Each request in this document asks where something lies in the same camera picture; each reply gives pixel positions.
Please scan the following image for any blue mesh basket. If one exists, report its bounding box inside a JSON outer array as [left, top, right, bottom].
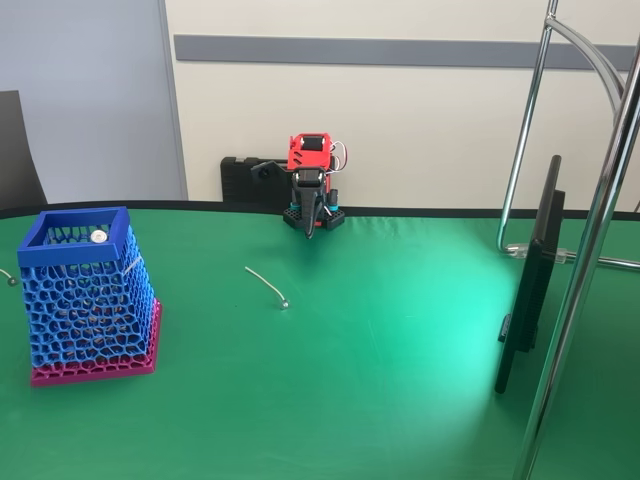
[[16, 206, 154, 369]]

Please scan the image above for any chrome tube stand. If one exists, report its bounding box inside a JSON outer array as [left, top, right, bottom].
[[496, 0, 640, 480]]

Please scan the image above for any grey door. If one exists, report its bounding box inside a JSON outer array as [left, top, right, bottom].
[[0, 0, 190, 206]]

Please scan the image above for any clear plastic clip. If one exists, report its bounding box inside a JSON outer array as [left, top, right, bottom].
[[505, 242, 576, 265]]

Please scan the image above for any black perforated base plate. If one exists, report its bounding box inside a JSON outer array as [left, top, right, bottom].
[[282, 204, 347, 231]]

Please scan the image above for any grey wall rail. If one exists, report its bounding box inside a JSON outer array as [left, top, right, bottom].
[[173, 33, 636, 71]]

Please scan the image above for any green cloth with black border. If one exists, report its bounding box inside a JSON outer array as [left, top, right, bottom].
[[0, 199, 640, 480]]

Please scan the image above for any black monitor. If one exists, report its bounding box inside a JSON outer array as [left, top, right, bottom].
[[493, 154, 567, 396]]

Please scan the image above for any black plastic case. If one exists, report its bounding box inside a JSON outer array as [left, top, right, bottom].
[[220, 156, 294, 204]]

